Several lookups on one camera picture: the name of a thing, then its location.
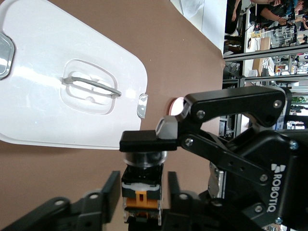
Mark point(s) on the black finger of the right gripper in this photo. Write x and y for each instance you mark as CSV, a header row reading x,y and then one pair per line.
x,y
240,101

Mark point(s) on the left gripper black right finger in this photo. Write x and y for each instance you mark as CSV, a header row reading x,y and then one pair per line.
x,y
187,214

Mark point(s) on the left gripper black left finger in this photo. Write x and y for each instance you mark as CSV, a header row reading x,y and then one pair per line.
x,y
72,214

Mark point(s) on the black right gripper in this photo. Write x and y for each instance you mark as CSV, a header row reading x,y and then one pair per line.
x,y
288,168

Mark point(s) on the orange push button switch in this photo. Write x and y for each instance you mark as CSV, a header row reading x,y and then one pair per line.
x,y
142,183

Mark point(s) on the brown cardboard box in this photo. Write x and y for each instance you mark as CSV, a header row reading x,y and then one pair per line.
x,y
264,43

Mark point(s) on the grey box lid clip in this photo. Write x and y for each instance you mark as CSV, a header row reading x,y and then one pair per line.
x,y
142,107
6,57

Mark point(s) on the white lidded storage box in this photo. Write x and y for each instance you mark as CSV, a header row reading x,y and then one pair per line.
x,y
48,108

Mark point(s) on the black metal shelf rack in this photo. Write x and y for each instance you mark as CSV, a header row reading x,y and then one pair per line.
x,y
264,51

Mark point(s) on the pink round plate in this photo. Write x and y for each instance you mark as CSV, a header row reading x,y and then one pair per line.
x,y
176,107

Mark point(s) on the brown table cover mat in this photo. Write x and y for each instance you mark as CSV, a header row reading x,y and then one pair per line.
x,y
168,60

